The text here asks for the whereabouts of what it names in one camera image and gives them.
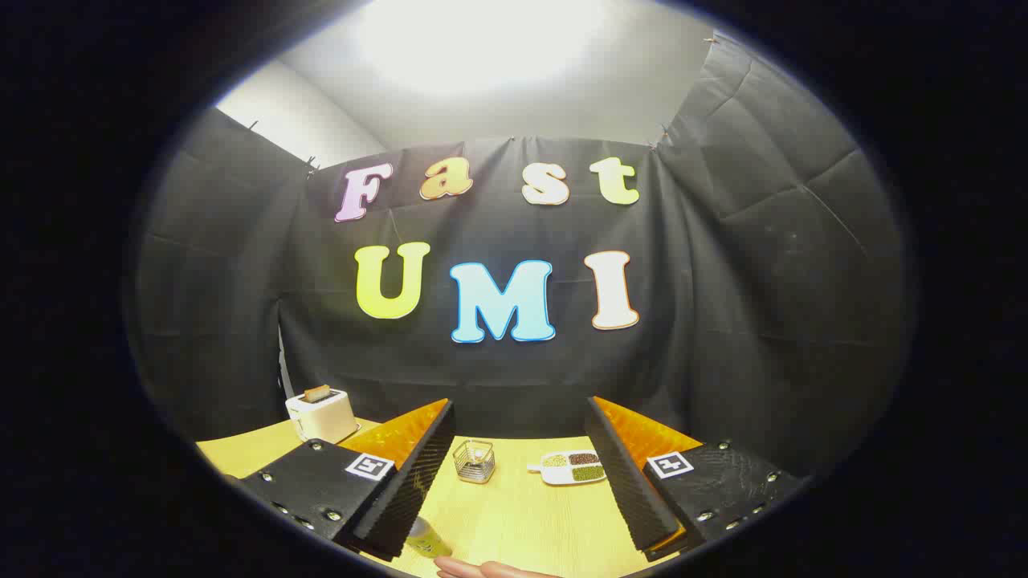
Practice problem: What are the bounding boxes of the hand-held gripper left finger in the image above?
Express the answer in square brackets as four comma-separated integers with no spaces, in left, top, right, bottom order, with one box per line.
[239,398,457,563]

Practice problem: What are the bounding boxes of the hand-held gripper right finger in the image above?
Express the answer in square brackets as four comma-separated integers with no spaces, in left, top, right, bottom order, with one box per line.
[585,396,808,563]

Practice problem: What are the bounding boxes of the silver juice bottle green label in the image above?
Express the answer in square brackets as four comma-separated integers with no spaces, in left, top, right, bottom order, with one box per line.
[404,517,454,560]

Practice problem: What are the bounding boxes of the white divided dish with beans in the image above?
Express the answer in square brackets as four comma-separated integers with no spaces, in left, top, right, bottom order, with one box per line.
[527,451,607,486]

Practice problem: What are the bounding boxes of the white toaster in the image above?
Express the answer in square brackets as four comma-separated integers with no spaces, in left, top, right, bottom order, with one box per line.
[285,385,360,444]

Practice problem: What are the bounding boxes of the wooden table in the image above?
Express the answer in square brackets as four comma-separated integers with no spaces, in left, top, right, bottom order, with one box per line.
[195,417,691,578]

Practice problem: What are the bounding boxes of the small wire basket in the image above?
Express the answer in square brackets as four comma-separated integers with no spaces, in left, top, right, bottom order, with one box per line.
[452,439,496,485]

